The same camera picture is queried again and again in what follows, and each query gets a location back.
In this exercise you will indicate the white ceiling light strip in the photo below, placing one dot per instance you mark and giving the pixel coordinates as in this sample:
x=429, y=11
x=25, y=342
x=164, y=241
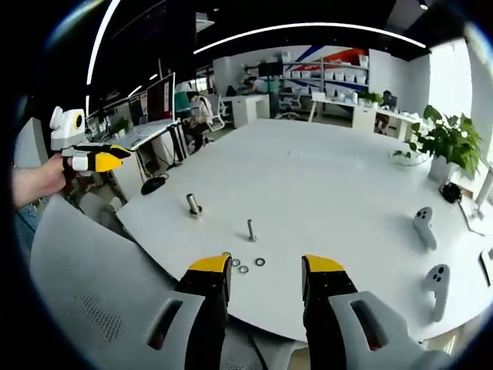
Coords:
x=308, y=26
x=101, y=42

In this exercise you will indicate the white office desk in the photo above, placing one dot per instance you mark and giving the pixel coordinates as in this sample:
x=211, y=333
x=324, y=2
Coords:
x=362, y=115

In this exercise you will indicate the white desktop stand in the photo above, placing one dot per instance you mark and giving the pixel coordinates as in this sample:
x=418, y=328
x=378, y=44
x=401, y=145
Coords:
x=481, y=192

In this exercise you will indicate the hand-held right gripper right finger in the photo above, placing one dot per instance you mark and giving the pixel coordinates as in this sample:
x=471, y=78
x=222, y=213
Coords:
x=346, y=327

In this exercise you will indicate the green potted plant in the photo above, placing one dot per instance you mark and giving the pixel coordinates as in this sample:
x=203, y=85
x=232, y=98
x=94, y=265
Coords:
x=450, y=142

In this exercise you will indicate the grey mesh office chair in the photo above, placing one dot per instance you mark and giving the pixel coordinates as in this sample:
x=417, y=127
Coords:
x=96, y=270

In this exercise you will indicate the white office chair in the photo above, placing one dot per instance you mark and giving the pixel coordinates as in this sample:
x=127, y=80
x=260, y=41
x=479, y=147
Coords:
x=217, y=115
x=292, y=102

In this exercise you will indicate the small green desk plants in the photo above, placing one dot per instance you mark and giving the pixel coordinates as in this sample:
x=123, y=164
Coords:
x=369, y=98

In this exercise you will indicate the thick threaded steel stud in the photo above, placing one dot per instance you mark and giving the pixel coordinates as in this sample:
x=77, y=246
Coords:
x=192, y=200

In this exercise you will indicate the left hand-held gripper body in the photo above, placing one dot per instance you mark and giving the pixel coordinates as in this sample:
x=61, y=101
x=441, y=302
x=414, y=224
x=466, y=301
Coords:
x=67, y=131

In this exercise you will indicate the white handheld controller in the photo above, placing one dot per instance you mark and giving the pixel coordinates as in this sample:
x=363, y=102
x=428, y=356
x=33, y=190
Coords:
x=425, y=231
x=439, y=293

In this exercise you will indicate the bright window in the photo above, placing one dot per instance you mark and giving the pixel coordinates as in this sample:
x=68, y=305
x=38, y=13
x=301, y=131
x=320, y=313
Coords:
x=450, y=77

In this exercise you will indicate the white cabinet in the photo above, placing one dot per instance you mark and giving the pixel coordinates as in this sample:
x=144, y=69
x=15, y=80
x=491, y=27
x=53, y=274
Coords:
x=250, y=112

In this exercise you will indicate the black ceiling spotlight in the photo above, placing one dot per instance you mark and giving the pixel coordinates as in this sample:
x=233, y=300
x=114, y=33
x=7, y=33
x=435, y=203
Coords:
x=423, y=4

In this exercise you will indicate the white flat device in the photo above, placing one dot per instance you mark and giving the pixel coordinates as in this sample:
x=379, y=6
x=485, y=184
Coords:
x=487, y=268

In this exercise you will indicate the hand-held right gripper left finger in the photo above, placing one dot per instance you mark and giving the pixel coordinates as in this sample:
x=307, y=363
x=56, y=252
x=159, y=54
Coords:
x=181, y=327

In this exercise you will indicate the rows of white storage bins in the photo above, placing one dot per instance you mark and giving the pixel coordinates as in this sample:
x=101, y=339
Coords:
x=339, y=76

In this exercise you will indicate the thin threaded steel stud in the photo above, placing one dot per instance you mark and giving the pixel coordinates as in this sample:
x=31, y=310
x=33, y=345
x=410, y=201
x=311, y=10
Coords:
x=250, y=229

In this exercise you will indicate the black oval floor base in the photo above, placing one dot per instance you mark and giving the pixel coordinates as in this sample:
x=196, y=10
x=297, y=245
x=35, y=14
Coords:
x=154, y=186

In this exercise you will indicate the metal shelving rack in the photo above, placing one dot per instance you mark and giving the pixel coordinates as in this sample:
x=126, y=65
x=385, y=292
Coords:
x=323, y=79

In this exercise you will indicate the person's left hand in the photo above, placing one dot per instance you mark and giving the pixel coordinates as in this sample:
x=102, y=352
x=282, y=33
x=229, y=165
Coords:
x=52, y=179

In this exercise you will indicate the grey upholstered chair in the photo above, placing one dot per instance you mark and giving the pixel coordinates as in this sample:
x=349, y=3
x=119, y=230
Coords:
x=32, y=142

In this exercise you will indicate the small black device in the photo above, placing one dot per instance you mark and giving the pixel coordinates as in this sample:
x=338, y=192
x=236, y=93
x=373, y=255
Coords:
x=450, y=192

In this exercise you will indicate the small silver metal washer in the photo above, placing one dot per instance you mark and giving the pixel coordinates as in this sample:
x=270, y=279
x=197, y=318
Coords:
x=239, y=269
x=256, y=262
x=232, y=262

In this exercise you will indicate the black monitor on stand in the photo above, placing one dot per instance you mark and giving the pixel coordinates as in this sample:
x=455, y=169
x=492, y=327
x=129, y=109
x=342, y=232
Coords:
x=269, y=68

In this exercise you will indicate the person's blue clothing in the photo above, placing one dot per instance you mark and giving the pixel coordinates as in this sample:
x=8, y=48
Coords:
x=27, y=223

